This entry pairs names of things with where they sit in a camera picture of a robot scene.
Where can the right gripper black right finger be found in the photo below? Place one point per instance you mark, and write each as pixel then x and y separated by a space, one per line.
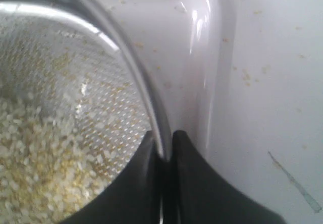
pixel 205 197

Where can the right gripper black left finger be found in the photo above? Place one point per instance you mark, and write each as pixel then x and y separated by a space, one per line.
pixel 134 196

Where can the grain mixture of rice and millet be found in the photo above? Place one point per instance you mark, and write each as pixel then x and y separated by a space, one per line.
pixel 71 119

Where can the round stainless steel sieve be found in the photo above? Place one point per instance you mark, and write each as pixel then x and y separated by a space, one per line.
pixel 88 16

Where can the white square plastic tray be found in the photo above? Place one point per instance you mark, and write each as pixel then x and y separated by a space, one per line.
pixel 178 42

